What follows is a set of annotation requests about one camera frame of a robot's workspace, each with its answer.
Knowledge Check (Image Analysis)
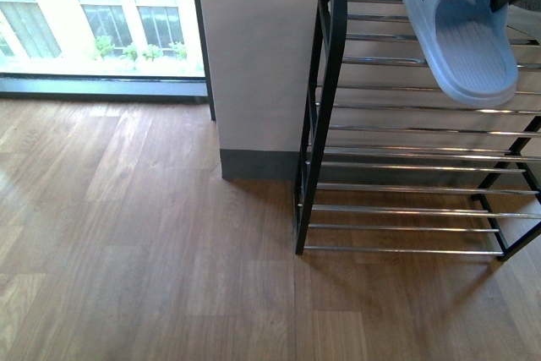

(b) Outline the light blue slide sandal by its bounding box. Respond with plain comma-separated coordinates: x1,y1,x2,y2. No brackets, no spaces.
403,0,518,108

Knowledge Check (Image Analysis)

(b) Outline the black metal shoe rack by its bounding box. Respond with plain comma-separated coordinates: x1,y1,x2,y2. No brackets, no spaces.
294,0,540,261

